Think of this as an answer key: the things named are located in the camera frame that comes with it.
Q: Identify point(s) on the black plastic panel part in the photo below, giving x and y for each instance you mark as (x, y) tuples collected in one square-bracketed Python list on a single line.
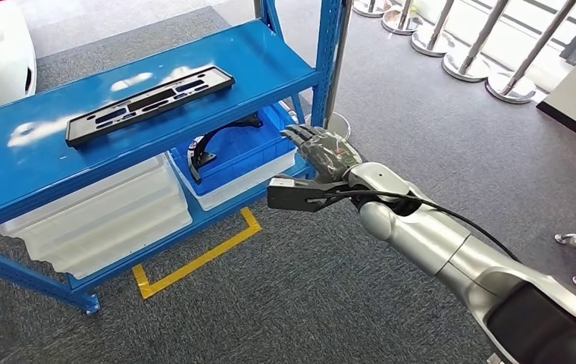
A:
[(220, 80)]

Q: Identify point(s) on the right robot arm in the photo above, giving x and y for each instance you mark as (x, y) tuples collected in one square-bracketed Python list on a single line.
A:
[(418, 231)]

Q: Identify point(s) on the black curved part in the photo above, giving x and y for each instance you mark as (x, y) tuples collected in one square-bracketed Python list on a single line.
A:
[(198, 160)]

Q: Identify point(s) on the blue metal shelf rack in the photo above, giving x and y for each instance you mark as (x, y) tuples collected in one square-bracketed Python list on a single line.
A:
[(248, 55)]

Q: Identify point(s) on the yellow U-shaped floor tape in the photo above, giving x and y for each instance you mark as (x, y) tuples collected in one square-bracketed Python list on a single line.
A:
[(197, 262)]

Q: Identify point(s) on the translucent white bin stack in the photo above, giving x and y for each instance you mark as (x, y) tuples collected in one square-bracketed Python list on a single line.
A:
[(107, 226)]

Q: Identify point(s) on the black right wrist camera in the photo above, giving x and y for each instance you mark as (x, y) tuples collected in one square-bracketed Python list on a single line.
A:
[(293, 193)]

